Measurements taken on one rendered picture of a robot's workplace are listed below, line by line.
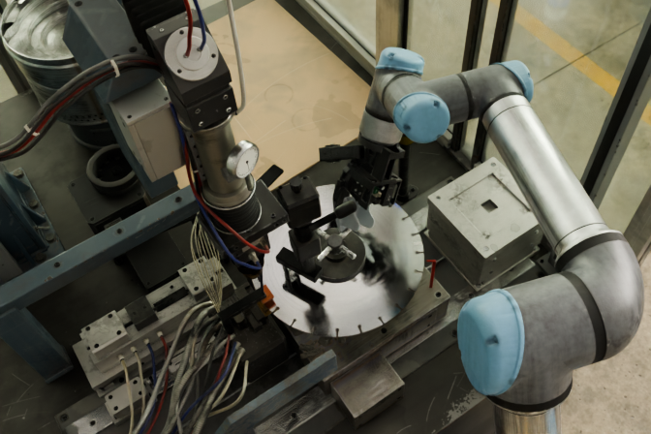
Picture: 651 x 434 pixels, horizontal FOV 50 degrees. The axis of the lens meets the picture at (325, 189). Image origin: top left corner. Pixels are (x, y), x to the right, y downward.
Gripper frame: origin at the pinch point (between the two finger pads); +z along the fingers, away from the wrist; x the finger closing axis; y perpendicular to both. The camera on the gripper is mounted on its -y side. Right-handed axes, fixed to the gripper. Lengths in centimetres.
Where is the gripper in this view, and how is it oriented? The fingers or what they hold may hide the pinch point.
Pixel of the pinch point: (343, 227)
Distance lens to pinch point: 132.5
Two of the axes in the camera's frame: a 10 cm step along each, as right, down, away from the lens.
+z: -2.4, 8.6, 4.5
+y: 6.1, 4.9, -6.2
